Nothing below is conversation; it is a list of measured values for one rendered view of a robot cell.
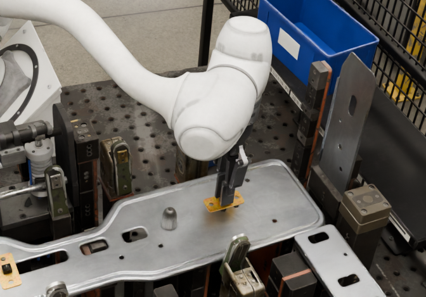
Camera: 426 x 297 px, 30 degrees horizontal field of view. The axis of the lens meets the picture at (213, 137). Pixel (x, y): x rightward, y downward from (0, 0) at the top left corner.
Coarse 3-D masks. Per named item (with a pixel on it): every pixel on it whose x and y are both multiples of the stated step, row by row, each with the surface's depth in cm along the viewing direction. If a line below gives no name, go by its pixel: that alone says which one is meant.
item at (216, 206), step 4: (236, 192) 172; (240, 196) 171; (204, 200) 169; (208, 200) 169; (212, 200) 169; (216, 200) 169; (236, 200) 170; (240, 200) 170; (208, 204) 168; (216, 204) 168; (232, 204) 169; (236, 204) 169; (208, 208) 167; (212, 208) 167; (216, 208) 168; (220, 208) 168; (224, 208) 168
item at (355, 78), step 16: (352, 64) 161; (352, 80) 162; (368, 80) 157; (336, 96) 169; (368, 96) 158; (336, 112) 171; (368, 112) 159; (336, 128) 172; (352, 128) 166; (336, 144) 174; (352, 144) 168; (320, 160) 182; (336, 160) 176; (352, 160) 169; (336, 176) 177
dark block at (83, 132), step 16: (80, 128) 169; (80, 144) 166; (96, 144) 168; (80, 160) 169; (96, 160) 172; (80, 176) 173; (96, 176) 175; (80, 192) 176; (96, 192) 178; (80, 208) 180; (96, 208) 182; (80, 224) 184; (96, 224) 185
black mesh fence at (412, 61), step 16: (208, 0) 291; (224, 0) 278; (336, 0) 213; (352, 0) 207; (368, 0) 202; (400, 0) 189; (208, 16) 296; (352, 16) 207; (368, 16) 204; (384, 16) 197; (208, 32) 302; (384, 32) 199; (416, 32) 187; (208, 48) 307; (384, 48) 198; (400, 48) 195; (400, 64) 193; (416, 64) 190; (416, 80) 189; (288, 96) 250; (416, 112) 194; (416, 128) 195; (384, 240) 208; (400, 240) 208
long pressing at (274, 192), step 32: (160, 192) 173; (192, 192) 174; (256, 192) 176; (288, 192) 177; (128, 224) 166; (160, 224) 167; (192, 224) 167; (224, 224) 168; (256, 224) 169; (288, 224) 169; (320, 224) 171; (32, 256) 158; (96, 256) 159; (128, 256) 159; (160, 256) 160; (192, 256) 161; (0, 288) 151; (32, 288) 152; (96, 288) 154
